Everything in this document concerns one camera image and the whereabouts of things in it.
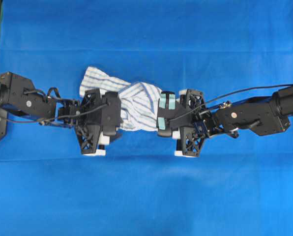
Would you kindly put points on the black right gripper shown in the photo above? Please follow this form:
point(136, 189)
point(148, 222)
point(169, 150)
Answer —
point(189, 137)

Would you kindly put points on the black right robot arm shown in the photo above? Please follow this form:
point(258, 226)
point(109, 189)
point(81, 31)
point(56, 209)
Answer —
point(263, 115)

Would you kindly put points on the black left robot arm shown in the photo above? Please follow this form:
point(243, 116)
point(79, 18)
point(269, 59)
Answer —
point(18, 96)

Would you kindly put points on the blue table mat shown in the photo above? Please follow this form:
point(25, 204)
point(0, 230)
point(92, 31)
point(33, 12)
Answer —
point(237, 187)

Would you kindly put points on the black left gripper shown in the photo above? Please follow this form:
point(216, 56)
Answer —
point(90, 123)

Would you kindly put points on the blue striped white towel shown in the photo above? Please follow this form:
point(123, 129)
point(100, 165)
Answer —
point(139, 100)

